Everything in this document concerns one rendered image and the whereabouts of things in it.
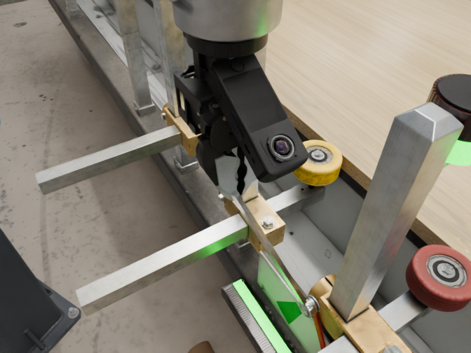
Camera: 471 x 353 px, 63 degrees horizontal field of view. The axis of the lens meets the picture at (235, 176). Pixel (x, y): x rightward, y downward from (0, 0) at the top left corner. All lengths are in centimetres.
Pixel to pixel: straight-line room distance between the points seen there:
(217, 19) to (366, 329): 39
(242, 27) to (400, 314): 41
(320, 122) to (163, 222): 112
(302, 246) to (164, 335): 74
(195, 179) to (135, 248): 82
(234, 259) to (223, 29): 52
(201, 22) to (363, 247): 26
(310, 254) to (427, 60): 50
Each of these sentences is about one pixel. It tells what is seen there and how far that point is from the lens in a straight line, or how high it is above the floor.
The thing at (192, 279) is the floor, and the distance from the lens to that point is 154.
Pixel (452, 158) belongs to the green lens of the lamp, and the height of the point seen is 113.
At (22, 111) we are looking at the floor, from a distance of 259.
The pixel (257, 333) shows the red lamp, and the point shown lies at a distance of 68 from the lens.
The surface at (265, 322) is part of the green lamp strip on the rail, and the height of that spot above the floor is 70.
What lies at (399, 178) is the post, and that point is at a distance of 33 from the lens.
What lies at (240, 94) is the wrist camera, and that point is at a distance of 34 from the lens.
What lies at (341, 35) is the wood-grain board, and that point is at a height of 90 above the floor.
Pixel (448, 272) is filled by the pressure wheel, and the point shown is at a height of 91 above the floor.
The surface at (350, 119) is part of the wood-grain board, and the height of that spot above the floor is 90.
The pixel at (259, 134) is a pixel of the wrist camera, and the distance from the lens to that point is 33.
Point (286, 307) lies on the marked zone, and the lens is 66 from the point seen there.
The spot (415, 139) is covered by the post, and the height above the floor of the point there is 115.
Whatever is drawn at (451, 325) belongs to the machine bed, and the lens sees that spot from 76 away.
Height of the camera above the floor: 134
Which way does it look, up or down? 46 degrees down
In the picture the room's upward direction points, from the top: straight up
